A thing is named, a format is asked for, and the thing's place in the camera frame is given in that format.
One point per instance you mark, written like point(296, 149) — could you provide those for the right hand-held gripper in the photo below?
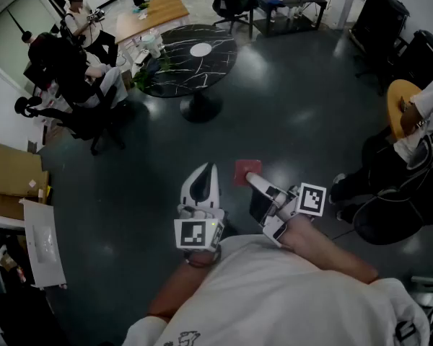
point(312, 200)

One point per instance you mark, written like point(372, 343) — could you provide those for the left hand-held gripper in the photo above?
point(191, 234)

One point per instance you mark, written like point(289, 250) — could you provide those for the red square block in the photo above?
point(243, 169)

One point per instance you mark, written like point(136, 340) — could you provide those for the white round plate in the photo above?
point(201, 50)

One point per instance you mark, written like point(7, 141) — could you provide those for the person's left forearm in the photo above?
point(180, 287)

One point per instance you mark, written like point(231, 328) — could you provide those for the person's right forearm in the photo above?
point(324, 251)

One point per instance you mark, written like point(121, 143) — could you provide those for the person's left hand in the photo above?
point(195, 213)

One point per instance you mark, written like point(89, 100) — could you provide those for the dark wrist band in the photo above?
point(202, 260)

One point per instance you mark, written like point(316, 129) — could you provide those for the black marble round table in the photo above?
point(195, 74)

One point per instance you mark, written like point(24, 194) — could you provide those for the person's white shirt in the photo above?
point(274, 301)

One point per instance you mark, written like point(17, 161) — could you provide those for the green leafy plant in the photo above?
point(144, 76)

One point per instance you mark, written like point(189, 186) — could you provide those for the black office chair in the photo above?
point(83, 124)
point(227, 0)

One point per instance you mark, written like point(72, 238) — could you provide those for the black bag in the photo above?
point(400, 215)

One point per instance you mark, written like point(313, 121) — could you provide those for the mint green tumbler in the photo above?
point(153, 47)

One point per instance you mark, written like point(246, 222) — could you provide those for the round yellow wooden table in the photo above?
point(397, 96)

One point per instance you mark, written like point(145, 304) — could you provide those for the white flat panel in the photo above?
point(43, 243)

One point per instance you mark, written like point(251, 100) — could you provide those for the black desk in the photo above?
point(292, 13)

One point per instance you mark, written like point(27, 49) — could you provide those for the long wooden table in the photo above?
point(155, 14)

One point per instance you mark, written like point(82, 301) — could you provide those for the brown cardboard box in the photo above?
point(11, 175)

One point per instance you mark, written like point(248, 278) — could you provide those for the black suitcase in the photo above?
point(427, 60)
point(379, 16)

